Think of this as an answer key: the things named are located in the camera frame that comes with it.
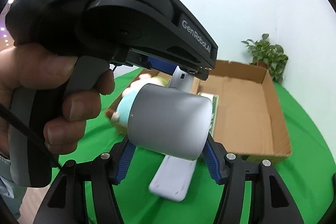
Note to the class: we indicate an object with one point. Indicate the left hand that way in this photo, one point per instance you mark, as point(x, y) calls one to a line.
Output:
point(32, 66)

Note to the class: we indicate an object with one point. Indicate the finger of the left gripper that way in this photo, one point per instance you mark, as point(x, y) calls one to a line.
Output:
point(161, 65)
point(194, 62)

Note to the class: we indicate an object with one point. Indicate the white flat device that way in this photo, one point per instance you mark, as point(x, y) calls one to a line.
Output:
point(172, 179)

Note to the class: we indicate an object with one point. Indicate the green white medicine box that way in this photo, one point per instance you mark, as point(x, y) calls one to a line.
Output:
point(214, 100)

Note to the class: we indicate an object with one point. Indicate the white hair dryer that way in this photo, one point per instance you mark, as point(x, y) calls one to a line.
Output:
point(170, 120)

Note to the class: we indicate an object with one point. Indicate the plush toy green hair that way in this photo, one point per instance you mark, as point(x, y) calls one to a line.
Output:
point(119, 111)

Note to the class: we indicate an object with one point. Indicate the green potted plant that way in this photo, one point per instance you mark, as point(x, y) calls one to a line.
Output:
point(270, 56)

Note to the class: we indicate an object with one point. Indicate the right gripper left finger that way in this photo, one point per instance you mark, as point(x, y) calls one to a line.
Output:
point(65, 200)

